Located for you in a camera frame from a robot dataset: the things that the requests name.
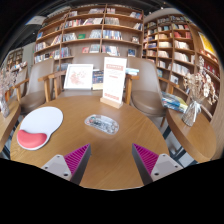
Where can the round wooden side table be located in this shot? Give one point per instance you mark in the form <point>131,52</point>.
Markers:
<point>7,123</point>
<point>193,136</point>

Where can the distant small bookshelf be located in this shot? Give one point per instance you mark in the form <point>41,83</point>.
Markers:
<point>15,58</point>

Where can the stack of blue magazines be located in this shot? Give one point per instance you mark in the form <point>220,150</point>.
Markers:
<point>174,101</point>

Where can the glass vase with beige flowers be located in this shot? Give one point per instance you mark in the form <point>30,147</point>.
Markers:
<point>191,113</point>

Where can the dark blue book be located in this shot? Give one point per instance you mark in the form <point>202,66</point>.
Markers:
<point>97,79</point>

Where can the transparent computer mouse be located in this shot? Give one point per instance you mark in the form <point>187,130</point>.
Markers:
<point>101,124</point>

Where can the white framed floral picture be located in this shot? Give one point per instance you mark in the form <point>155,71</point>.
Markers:
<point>78,76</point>

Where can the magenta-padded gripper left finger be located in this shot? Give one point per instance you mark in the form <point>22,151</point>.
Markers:
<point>77,159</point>

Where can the small stack of pale books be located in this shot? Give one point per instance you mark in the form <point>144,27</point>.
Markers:
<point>132,71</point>

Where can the white sign on wooden base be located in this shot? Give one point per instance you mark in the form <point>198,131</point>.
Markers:
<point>114,78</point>

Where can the white mouse pad red rest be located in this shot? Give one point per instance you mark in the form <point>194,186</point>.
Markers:
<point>43,121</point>

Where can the curved wooden bookshelf with books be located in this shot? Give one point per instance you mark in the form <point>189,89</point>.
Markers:
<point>166,36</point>

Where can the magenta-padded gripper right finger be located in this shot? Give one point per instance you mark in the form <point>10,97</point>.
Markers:
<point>146,159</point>

